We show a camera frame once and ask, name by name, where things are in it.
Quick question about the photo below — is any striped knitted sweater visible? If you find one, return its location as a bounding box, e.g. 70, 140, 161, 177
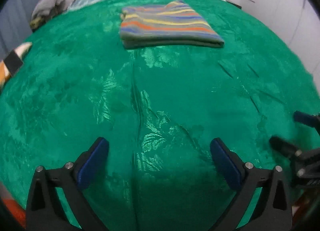
119, 0, 225, 49

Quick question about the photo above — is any grey clothes pile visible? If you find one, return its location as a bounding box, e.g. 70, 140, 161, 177
29, 0, 66, 32

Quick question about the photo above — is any orange red rug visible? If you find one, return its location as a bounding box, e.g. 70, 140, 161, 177
1, 183, 26, 229

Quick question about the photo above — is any green floral bedspread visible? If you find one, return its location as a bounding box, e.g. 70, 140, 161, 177
1, 0, 319, 230

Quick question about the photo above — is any white wardrobe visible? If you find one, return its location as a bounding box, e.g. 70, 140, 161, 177
240, 0, 320, 74

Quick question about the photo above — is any orange white patterned pillow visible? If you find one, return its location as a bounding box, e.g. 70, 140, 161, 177
1, 42, 33, 88

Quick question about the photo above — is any black smartphone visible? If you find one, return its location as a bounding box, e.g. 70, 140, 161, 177
3, 50, 23, 76

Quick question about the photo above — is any blue curtain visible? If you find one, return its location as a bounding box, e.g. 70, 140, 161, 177
1, 0, 40, 58

